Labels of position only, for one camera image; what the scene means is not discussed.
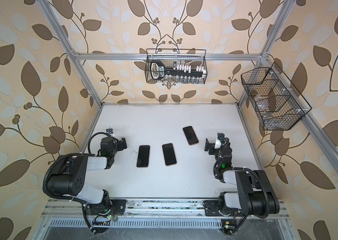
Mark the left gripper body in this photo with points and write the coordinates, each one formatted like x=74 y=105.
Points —
x=121 y=143

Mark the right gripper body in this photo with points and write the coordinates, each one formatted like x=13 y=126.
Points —
x=212 y=145

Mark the phone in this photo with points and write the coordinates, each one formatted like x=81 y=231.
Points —
x=169 y=154
x=143 y=156
x=190 y=135

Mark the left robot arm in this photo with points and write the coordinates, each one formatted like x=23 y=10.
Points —
x=66 y=177

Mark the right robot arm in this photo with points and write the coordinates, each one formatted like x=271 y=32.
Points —
x=254 y=194

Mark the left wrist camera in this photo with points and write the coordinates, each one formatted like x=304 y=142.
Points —
x=110 y=132

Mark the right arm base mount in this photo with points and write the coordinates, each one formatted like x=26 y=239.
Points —
x=234 y=217

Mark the right wire basket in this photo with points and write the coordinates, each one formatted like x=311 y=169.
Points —
x=277 y=102

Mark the wire basket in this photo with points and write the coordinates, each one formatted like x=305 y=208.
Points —
x=195 y=57
x=277 y=102

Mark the socket set on black rail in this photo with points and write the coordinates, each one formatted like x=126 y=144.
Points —
x=175 y=72

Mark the back wire basket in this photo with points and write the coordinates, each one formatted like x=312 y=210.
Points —
x=195 y=57

